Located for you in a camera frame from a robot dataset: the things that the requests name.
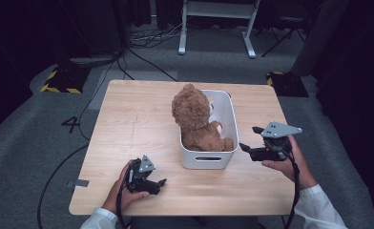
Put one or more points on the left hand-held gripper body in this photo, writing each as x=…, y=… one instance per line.
x=142, y=181

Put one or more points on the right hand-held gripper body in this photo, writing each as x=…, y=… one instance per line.
x=275, y=144

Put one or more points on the white plastic storage bin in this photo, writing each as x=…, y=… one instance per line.
x=229, y=127

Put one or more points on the brown teddy bear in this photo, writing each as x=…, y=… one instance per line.
x=196, y=117

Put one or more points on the person's left hand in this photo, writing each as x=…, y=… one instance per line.
x=121, y=194

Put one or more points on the person's right hand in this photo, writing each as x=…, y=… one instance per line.
x=299, y=168

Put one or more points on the grey tape strip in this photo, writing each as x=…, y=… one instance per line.
x=78, y=183

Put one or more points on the black tripod stand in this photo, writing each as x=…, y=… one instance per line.
x=283, y=33

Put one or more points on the black yellow striped base plate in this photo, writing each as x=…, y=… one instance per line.
x=286, y=84
x=66, y=81

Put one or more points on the white desk frame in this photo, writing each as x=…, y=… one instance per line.
x=218, y=12

